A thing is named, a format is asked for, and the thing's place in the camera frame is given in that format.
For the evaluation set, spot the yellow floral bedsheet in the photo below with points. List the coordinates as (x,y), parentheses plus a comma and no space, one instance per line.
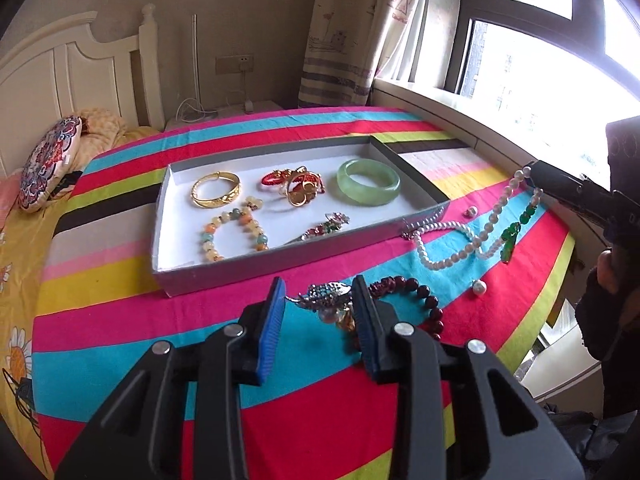
(25,270)

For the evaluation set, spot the white wooden headboard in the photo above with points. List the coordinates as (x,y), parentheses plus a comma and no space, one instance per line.
(75,70)

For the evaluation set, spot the white nightstand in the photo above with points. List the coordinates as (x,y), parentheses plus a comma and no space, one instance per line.
(235,112)

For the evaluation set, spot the colourful gem hair clip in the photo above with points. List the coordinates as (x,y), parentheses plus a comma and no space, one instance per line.
(327,225)

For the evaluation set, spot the pearl drop pendant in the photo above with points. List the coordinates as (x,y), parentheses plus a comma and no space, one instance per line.
(480,288)
(469,211)

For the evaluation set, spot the white window sill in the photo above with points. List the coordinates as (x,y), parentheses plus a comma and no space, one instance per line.
(450,110)

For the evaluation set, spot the orange checked blanket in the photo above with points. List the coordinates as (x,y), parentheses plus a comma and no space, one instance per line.
(105,130)

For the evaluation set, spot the round patterned cushion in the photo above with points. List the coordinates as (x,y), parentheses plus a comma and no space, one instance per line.
(47,165)

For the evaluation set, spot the white floor lamp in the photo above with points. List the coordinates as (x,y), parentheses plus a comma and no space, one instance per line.
(195,60)

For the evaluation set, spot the beige wall socket panel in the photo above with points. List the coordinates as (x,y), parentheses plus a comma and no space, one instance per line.
(232,63)

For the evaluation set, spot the grey cardboard box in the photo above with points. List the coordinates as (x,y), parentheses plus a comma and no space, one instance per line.
(180,230)

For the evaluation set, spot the gold bangle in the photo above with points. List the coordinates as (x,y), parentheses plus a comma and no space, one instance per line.
(215,204)

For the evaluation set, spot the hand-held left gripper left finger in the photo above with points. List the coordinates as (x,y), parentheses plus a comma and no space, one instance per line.
(270,330)

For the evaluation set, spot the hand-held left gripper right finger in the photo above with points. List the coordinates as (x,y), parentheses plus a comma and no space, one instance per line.
(367,335)

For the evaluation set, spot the pink floral quilt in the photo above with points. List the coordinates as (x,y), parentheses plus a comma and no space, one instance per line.
(7,195)

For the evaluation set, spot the person's right hand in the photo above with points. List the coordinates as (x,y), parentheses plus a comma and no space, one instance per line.
(605,305)

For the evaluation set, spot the silver brooch with pearl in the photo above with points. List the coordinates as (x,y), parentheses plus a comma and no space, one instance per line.
(320,295)

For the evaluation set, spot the colourful striped cloth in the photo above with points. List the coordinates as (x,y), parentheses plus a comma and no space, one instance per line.
(150,320)

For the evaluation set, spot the person's right forearm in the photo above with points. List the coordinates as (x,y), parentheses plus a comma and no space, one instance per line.
(622,385)

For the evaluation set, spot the green jade bangle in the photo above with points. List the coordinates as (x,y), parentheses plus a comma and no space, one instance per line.
(370,198)

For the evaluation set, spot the printed beige curtain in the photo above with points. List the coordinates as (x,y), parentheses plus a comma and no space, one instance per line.
(340,35)

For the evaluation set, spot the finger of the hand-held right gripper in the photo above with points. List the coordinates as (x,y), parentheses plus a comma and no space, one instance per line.
(582,206)
(555,177)

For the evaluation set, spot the window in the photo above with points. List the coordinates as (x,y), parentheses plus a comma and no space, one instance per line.
(525,60)

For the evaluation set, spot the green jade pendant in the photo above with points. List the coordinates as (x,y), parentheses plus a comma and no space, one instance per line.
(509,240)

